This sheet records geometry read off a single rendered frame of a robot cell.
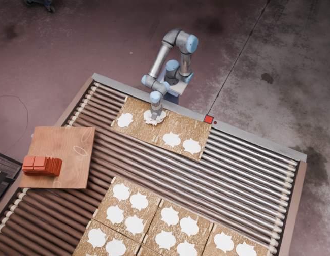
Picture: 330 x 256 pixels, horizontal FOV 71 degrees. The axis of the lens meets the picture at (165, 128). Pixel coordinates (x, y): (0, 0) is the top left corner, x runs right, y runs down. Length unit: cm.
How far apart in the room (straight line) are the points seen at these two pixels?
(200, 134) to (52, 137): 123
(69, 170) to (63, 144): 23
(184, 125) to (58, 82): 227
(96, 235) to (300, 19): 431
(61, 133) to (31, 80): 200
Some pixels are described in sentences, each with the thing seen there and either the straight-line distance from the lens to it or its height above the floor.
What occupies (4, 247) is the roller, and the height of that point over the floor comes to 92.
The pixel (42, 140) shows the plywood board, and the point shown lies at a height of 104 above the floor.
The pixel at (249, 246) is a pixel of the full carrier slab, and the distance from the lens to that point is 192.
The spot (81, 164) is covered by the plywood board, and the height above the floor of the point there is 104.
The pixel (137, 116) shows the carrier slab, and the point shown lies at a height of 94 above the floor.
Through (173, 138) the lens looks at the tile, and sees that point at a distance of 197.
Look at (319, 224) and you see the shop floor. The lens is 324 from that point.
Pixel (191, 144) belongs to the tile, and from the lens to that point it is 195.
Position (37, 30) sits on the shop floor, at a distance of 462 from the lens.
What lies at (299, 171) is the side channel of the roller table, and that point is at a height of 95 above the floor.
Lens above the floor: 278
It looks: 66 degrees down
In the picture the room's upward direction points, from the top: 2 degrees counter-clockwise
